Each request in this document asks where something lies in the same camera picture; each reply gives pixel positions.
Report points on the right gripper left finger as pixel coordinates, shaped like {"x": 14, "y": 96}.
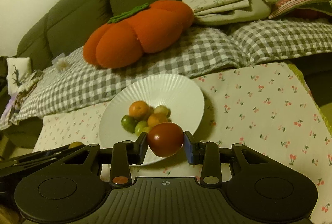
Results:
{"x": 124, "y": 154}

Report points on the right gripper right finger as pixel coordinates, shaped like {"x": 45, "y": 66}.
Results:
{"x": 204, "y": 153}

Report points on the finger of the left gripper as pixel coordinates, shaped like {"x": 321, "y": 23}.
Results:
{"x": 51, "y": 152}

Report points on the green plum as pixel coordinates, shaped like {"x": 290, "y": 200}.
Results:
{"x": 140, "y": 126}
{"x": 129, "y": 123}

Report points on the red tomato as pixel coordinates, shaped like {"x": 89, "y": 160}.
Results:
{"x": 165, "y": 139}

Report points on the small orange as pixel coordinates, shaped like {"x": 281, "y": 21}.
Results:
{"x": 156, "y": 118}

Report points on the pale small fruit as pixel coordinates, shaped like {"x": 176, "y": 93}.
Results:
{"x": 163, "y": 110}

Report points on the yellow-green plum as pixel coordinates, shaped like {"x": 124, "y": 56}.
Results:
{"x": 75, "y": 144}
{"x": 147, "y": 129}

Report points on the person's left hand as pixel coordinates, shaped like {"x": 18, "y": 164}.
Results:
{"x": 8, "y": 216}

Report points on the floral patterned cloth left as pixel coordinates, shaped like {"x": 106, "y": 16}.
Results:
{"x": 15, "y": 103}

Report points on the grey checkered blanket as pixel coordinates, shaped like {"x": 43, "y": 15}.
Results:
{"x": 199, "y": 51}

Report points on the cherry print tablecloth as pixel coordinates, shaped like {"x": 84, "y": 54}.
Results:
{"x": 265, "y": 107}

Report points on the white embroidered pillow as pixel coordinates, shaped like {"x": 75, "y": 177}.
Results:
{"x": 19, "y": 69}

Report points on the clear cotton swab box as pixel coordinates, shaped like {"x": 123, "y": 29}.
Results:
{"x": 61, "y": 63}

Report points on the orange pumpkin cushion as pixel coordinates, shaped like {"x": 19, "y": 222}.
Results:
{"x": 146, "y": 29}

